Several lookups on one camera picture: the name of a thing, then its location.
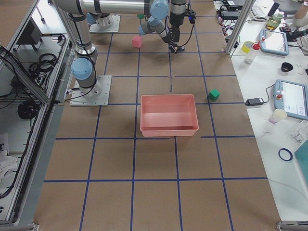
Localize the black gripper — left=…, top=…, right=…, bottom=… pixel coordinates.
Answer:
left=167, top=27, right=180, bottom=48
left=170, top=12, right=186, bottom=34

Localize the yellow push button switch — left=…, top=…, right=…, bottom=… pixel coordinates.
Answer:
left=174, top=46, right=185, bottom=53

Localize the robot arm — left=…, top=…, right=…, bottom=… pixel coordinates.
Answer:
left=54, top=0, right=196, bottom=105
left=139, top=16, right=177, bottom=53

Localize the pink cube centre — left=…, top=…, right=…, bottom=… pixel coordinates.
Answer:
left=132, top=36, right=142, bottom=48

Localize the yellow tape roll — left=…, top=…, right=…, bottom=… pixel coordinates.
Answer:
left=241, top=41, right=253, bottom=54

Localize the green cube near bin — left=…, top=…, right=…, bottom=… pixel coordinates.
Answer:
left=207, top=89, right=220, bottom=101

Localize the squeeze bottle red cap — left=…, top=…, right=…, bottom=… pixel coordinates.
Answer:
left=244, top=41, right=261, bottom=64

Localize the pink plastic bin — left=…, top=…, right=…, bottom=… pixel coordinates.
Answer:
left=140, top=94, right=199, bottom=137

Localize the teach pendant far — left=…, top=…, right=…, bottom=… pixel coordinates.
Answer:
left=259, top=29, right=289, bottom=56

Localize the teach pendant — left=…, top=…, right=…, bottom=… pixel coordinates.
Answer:
left=273, top=79, right=308, bottom=120
left=259, top=29, right=289, bottom=56

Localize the black power adapter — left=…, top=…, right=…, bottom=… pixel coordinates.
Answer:
left=245, top=98, right=264, bottom=106

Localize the white paper cup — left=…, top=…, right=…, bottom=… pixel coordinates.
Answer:
left=269, top=108, right=287, bottom=124

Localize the teach pendant near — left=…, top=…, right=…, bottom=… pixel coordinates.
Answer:
left=273, top=79, right=308, bottom=120

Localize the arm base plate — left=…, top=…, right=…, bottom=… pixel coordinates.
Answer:
left=69, top=76, right=112, bottom=106
left=90, top=14, right=121, bottom=34

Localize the aluminium frame post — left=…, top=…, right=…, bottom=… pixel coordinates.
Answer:
left=225, top=0, right=255, bottom=55

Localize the blue tape ring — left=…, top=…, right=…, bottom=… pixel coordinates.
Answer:
left=278, top=148, right=294, bottom=163

